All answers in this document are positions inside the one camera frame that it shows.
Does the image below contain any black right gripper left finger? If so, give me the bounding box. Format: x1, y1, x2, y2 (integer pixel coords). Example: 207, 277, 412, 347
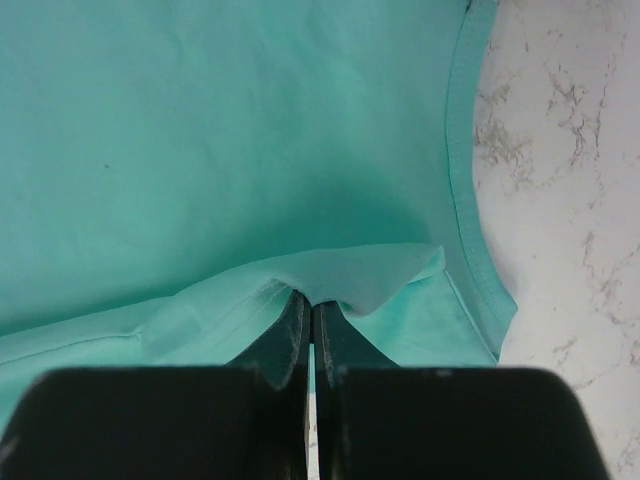
1, 292, 311, 479

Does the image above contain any teal t-shirt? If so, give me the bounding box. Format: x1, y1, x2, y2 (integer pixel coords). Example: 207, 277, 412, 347
1, 1, 516, 420

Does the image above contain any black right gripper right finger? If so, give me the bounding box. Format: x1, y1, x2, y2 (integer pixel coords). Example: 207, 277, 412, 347
312, 302, 608, 479

